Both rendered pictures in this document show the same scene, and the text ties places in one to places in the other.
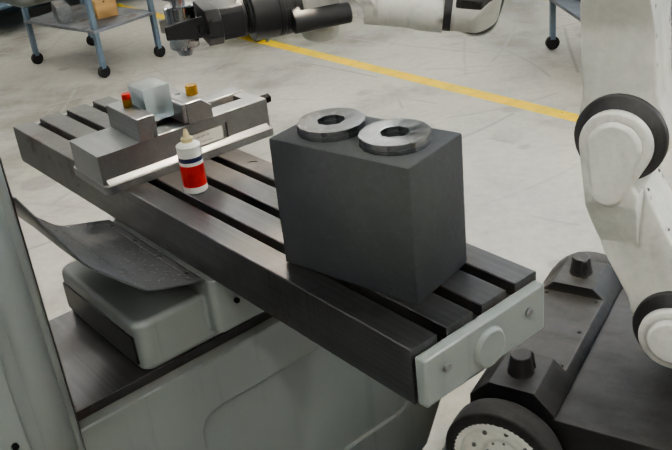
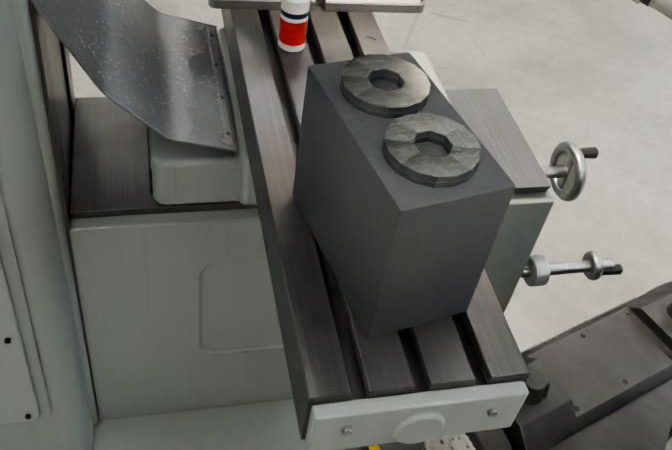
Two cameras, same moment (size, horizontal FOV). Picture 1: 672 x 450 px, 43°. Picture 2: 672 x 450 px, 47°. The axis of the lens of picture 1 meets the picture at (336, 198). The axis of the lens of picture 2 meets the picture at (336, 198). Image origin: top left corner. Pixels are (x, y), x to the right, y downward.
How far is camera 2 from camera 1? 0.47 m
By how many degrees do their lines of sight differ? 24
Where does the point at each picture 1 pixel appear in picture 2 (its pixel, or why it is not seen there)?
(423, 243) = (398, 287)
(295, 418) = not seen: hidden behind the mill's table
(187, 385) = (193, 232)
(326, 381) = not seen: hidden behind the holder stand
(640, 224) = not seen: outside the picture
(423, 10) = not seen: outside the picture
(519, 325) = (472, 419)
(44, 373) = (26, 177)
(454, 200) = (471, 253)
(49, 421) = (22, 218)
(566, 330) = (613, 371)
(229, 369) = (244, 235)
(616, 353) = (648, 426)
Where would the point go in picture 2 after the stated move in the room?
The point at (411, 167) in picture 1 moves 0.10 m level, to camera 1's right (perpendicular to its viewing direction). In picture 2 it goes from (407, 210) to (518, 258)
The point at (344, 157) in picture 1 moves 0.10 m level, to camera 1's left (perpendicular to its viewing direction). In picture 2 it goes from (355, 144) to (262, 106)
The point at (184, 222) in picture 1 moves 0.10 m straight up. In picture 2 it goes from (246, 82) to (249, 19)
